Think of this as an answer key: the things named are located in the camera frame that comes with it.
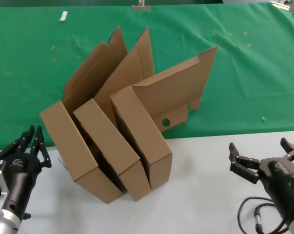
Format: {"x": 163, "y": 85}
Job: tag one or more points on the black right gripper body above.
{"x": 280, "y": 180}

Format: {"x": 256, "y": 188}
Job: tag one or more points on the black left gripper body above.
{"x": 22, "y": 175}

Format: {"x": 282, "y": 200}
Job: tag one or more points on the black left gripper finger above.
{"x": 17, "y": 146}
{"x": 39, "y": 146}

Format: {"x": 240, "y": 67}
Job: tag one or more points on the brown cardboard mailer box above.
{"x": 105, "y": 136}
{"x": 142, "y": 131}
{"x": 64, "y": 136}

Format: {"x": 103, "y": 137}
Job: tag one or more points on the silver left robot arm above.
{"x": 3, "y": 224}

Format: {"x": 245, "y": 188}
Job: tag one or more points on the green table cloth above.
{"x": 234, "y": 85}

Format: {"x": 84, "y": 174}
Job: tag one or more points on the small white tag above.
{"x": 63, "y": 16}

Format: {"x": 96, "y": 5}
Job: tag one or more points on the metal table clamp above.
{"x": 140, "y": 8}
{"x": 280, "y": 5}

